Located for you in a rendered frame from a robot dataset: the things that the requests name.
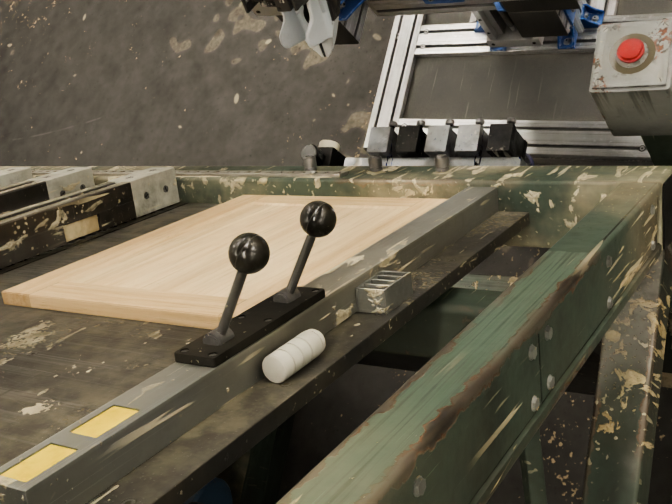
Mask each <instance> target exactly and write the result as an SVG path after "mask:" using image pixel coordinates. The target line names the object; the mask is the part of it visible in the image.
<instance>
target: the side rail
mask: <svg viewBox="0 0 672 504"><path fill-rule="evenodd" d="M660 194H661V184H660V183H620V184H619V185H618V186H616V187H615V188H614V189H613V190H612V191H611V192H610V193H609V194H608V195H607V196H606V197H605V198H604V199H603V200H601V201H600V202H599V203H598V204H597V205H596V206H595V207H594V208H593V209H592V210H591V211H590V212H589V213H587V214H586V215H585V216H584V217H583V218H582V219H581V220H580V221H579V222H578V223H577V224H576V225H575V226H574V227H572V228H571V229H570V230H569V231H568V232H567V233H566V234H565V235H564V236H563V237H562V238H561V239H560V240H558V241H557V242H556V243H555V244H554V245H553V246H552V247H551V248H550V249H549V250H548V251H547V252H546V253H545V254H543V255H542V256H541V257H540V258H539V259H538V260H537V261H536V262H535V263H534V264H533V265H532V266H531V267H529V268H528V269H527V270H526V271H525V272H524V273H523V274H522V275H521V276H520V277H519V278H518V279H517V280H516V281H514V282H513V283H512V284H511V285H510V286H509V287H508V288H507V289H506V290H505V291H504V292H503V293H502V294H500V295H499V296H498V297H497V298H496V299H495V300H494V301H493V302H492V303H491V304H490V305H489V306H488V307H487V308H485V309H484V310H483V311H482V312H481V313H480V314H479V315H478V316H477V317H476V318H475V319H474V320H473V321H471V322H470V323H469V324H468V325H467V326H466V327H465V328H464V329H463V330H462V331H461V332H460V333H459V334H458V335H456V336H455V337H454V338H453V339H452V340H451V341H450V342H449V343H448V344H447V345H446V346H445V347H444V348H442V349H441V350H440V351H439V352H438V353H437V354H436V355H435V356H434V357H433V358H432V359H431V360H430V361H429V362H427V363H426V364H425V365H424V366H423V367H422V368H421V369H420V370H419V371H418V372H417V373H416V374H415V375H413V376H412V377H411V378H410V379H409V380H408V381H407V382H406V383H405V384H404V385H403V386H402V387H401V388H400V389H398V390H397V391H396V392H395V393H394V394H393V395H392V396H391V397H390V398H389V399H388V400H387V401H386V402H384V403H383V404H382V405H381V406H380V407H379V408H378V409H377V410H376V411H375V412H374V413H373V414H372V415H371V416H369V417H368V418H367V419H366V420H365V421H364V422H363V423H362V424H361V425H360V426H359V427H358V428H357V429H355V430H354V431H353V432H352V433H351V434H350V435H349V436H348V437H347V438H346V439H345V440H344V441H343V442H342V443H340V444H339V445H338V446H337V447H336V448H335V449H334V450H333V451H332V452H331V453H330V454H329V455H328V456H326V457H325V458H324V459H323V460H322V461H321V462H320V463H319V464H318V465H317V466H316V467H315V468H314V469H313V470H311V471H310V472H309V473H308V474H307V475H306V476H305V477H304V478H303V479H302V480H301V481H300V482H299V483H297V484H296V485H295V486H294V487H293V488H292V489H291V490H290V491H289V492H288V493H287V494H286V495H285V496H284V497H282V498H281V499H280V500H279V501H278V502H277V503H276V504H486V503H487V502H488V500H489V499H490V497H491V496H492V495H493V493H494V492H495V490H496V489H497V488H498V486H499V485H500V483H501V482H502V480H503V479H504V478H505V476H506V475H507V473H508V472H509V470H510V469H511V468H512V466H513V465H514V463H515V462H516V460H517V459H518V458H519V456H520V455H521V453H522V452H523V450H524V449H525V448H526V446H527V445H528V443H529V442H530V440H531V439H532V438H533V436H534V435H535V433H536V432H537V430H538V429H539V428H540V426H541V425H542V423H543V422H544V420H545V419H546V418H547V416H548V415H549V413H550V412H551V410H552V409H553V408H554V406H555V405H556V403H557V402H558V400H559V399H560V398H561V396H562V395H563V393H564V392H565V390H566V389H567V388H568V386H569V385H570V383H571V382H572V380H573V379H574V378H575V376H576V375H577V373H578V372H579V370H580V369H581V368H582V366H583V365H584V363H585V362H586V360H587V359H588V358H589V356H590V355H591V353H592V352H593V351H594V349H595V348H596V346H597V345H598V343H599V342H600V341H601V339H602V338H603V336H604V335H605V333H606V332H607V331H608V329H609V328H610V326H611V325H612V323H613V322H614V321H615V319H616V318H617V316H618V315H619V313H620V312H621V311H622V309H623V308H624V306H625V305H626V303H627V302H628V301H629V299H630V298H631V296H632V295H633V293H634V292H635V291H636V289H637V288H638V286H639V285H640V283H641V282H642V281H643V279H644V278H645V276H646V275H647V273H648V272H649V271H650V269H651V268H652V266H653V265H654V263H655V262H656V261H657V259H658V258H659V256H660V255H661V253H662V245H661V244H660V243H657V197H658V196H659V195H660Z"/></svg>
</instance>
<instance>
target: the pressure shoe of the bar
mask: <svg viewBox="0 0 672 504"><path fill-rule="evenodd" d="M63 228H64V233H65V238H66V242H68V241H71V240H74V239H76V238H79V237H82V236H85V235H87V234H90V233H93V232H95V231H98V230H99V224H98V218H97V215H93V216H90V217H88V218H85V219H82V220H79V221H76V222H73V223H70V224H68V225H65V226H63Z"/></svg>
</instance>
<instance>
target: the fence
mask: <svg viewBox="0 0 672 504"><path fill-rule="evenodd" d="M498 211H499V206H498V189H497V187H468V188H466V189H464V190H463V191H461V192H459V193H457V194H456V195H454V196H452V197H451V198H449V199H447V200H446V201H444V202H442V203H441V204H439V205H437V206H436V207H434V208H432V209H431V210H429V211H427V212H426V213H424V214H422V215H421V216H419V217H417V218H416V219H414V220H412V221H411V222H409V223H407V224H406V225H404V226H402V227H401V228H399V229H397V230H396V231H394V232H392V233H391V234H389V235H387V236H386V237H384V238H382V239H381V240H379V241H377V242H376V243H374V244H372V245H371V246H369V247H367V248H366V249H364V250H362V251H360V252H359V253H357V254H355V255H354V256H352V257H350V258H349V259H347V260H345V261H344V262H342V263H340V264H339V265H337V266H335V267H334V268H332V269H330V270H329V271H327V272H325V273H324V274H322V275H320V276H319V277H317V278H315V279H314V280H312V281H310V282H309V283H307V284H305V285H304V286H302V287H311V288H323V289H324V290H325V298H323V299H321V300H320V301H318V302H317V303H315V304H314V305H312V306H311V307H309V308H307V309H306V310H304V311H303V312H301V313H300V314H298V315H297V316H295V317H293V318H292V319H290V320H289V321H287V322H286V323H284V324H283V325H281V326H279V327H278V328H276V329H275V330H273V331H272V332H270V333H269V334H267V335H265V336H264V337H262V338H261V339H259V340H258V341H256V342H255V343H253V344H251V345H250V346H248V347H247V348H245V349H244V350H242V351H241V352H239V353H237V354H236V355H234V356H233V357H231V358H230V359H228V360H226V361H225V362H223V363H222V364H220V365H219V366H217V367H214V368H212V367H205V366H198V365H192V364H185V363H178V362H175V363H173V364H172V365H170V366H168V367H167V368H165V369H163V370H162V371H160V372H158V373H156V374H155V375H153V376H151V377H150V378H148V379H146V380H145V381H143V382H141V383H140V384H138V385H136V386H135V387H133V388H131V389H130V390H128V391H126V392H125V393H123V394H121V395H120V396H118V397H116V398H115V399H113V400H111V401H110V402H108V403H106V404H105V405H103V406H101V407H100V408H98V409H96V410H95V411H93V412H91V413H90V414H88V415H86V416H85V417H83V418H81V419H80V420H78V421H76V422H75V423H73V424H71V425H70V426H68V427H66V428H65V429H63V430H61V431H60V432H58V433H56V434H54V435H53V436H51V437H49V438H48V439H46V440H44V441H43V442H41V443H39V444H38V445H36V446H34V447H33V448H31V449H29V450H28V451H26V452H24V453H23V454H21V455H19V456H18V457H16V458H14V459H13V460H11V461H9V462H8V463H6V464H4V465H3V466H1V467H0V504H86V503H87V502H89V501H90V500H91V499H93V498H94V497H96V496H97V495H98V494H100V493H101V492H103V491H104V490H106V489H107V488H108V487H110V486H111V485H113V484H114V483H115V482H117V481H118V480H120V479H121V478H122V477H124V476H125V475H127V474H128V473H130V472H131V471H132V470H134V469H135V468H137V467H138V466H139V465H141V464H142V463H144V462H145V461H146V460H148V459H149V458H151V457H152V456H154V455H155V454H156V453H158V452H159V451H161V450H162V449H163V448H165V447H166V446H168V445H169V444H170V443H172V442H173V441H175V440H176V439H178V438H179V437H180V436H182V435H183V434H185V433H186V432H187V431H189V430H190V429H192V428H193V427H194V426H196V425H197V424H199V423H200V422H202V421H203V420H204V419H206V418H207V417H209V416H210V415H211V414H213V413H214V412H216V411H217V410H218V409H220V408H221V407H223V406H224V405H226V404H227V403H228V402H230V401H231V400H233V399H234V398H235V397H237V396H238V395H240V394H241V393H242V392H244V391H245V390H247V389H248V388H250V387H251V386H252V385H254V384H255V383H257V382H258V381H259V380H261V379H262V378H264V377H265V375H264V373H263V369H262V362H263V360H264V358H265V357H266V356H268V355H269V354H271V353H272V352H274V351H275V350H277V349H278V348H280V347H281V346H283V345H284V344H286V343H287V342H288V341H290V340H292V339H293V338H294V337H296V336H297V335H299V334H300V333H302V332H304V331H306V330H308V329H315V330H317V331H319V332H321V333H322V334H323V335H324V334H326V333H327V332H329V331H330V330H331V329H333V328H334V327H336V326H337V325H338V324H340V323H341V322H343V321H344V320H346V319H347V318H348V317H350V316H351V315H353V314H354V313H355V312H357V302H356V290H355V288H356V287H358V286H359V285H361V284H362V283H364V282H365V281H367V280H368V279H370V278H371V277H373V276H374V275H376V274H377V273H379V272H380V271H382V270H385V271H399V272H411V273H412V272H413V271H415V270H416V269H418V268H419V267H420V266H422V265H423V264H425V263H426V262H427V261H429V260H430V259H432V258H433V257H434V256H436V255H437V254H439V253H440V252H442V251H443V250H444V249H446V248H447V247H449V246H450V245H451V244H453V243H454V242H456V241H457V240H458V239H460V238H461V237H463V236H464V235H466V234H467V233H468V232H470V231H471V230H473V229H474V228H475V227H477V226H478V225H480V224H481V223H482V222H484V221H485V220H487V219H488V218H490V217H491V216H492V215H494V214H495V213H497V212H498ZM113 406H116V407H121V408H126V409H131V410H136V411H138V412H136V413H135V414H133V415H132V416H130V417H128V418H127V419H125V420H124V421H122V422H121V423H119V424H117V425H116V426H114V427H113V428H111V429H109V430H108V431H106V432H105V433H103V434H102V435H100V436H98V437H97V438H94V437H90V436H85V435H81V434H76V433H72V431H74V430H75V429H77V428H79V427H80V426H82V425H84V424H85V423H87V422H89V421H90V420H92V419H93V418H95V417H97V416H98V415H100V414H102V413H103V412H105V411H107V410H108V409H110V408H112V407H113ZM49 445H56V446H60V447H64V448H69V449H73V450H76V451H75V452H73V453H72V454H70V455H68V456H67V457H65V458H64V459H62V460H61V461H59V462H57V463H56V464H54V465H53V466H51V467H50V468H48V469H46V470H45V471H43V472H42V473H40V474H39V475H37V476H35V477H34V478H32V479H31V480H29V481H27V482H23V481H19V480H16V479H12V478H8V477H5V476H1V474H3V473H5V472H6V471H8V470H9V469H11V468H13V467H14V466H16V465H18V464H19V463H21V462H23V461H24V460H26V459H28V458H29V457H31V456H33V455H34V454H36V453H37V452H39V451H41V450H42V449H44V448H46V447H47V446H49Z"/></svg>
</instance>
